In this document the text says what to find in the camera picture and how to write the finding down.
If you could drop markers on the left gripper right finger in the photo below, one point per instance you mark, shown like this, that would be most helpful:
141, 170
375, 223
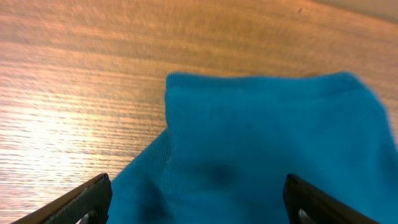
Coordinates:
305, 203

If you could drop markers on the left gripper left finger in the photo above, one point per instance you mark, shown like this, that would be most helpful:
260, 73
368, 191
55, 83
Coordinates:
88, 203

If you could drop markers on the blue t-shirt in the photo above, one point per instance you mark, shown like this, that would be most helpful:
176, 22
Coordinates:
230, 143

